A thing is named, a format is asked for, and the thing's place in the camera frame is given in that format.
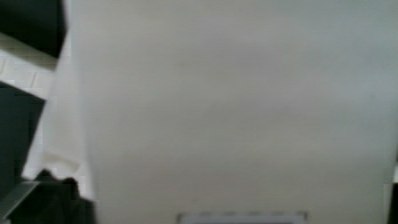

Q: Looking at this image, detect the white U-shaped fence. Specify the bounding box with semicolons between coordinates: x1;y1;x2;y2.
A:
0;33;57;99

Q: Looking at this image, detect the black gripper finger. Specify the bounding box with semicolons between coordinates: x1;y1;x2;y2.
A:
5;170;96;224

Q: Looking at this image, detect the white cabinet body box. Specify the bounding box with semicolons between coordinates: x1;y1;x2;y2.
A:
21;95;94;200

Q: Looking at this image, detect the white cabinet top block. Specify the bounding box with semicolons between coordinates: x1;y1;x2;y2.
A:
50;0;398;224

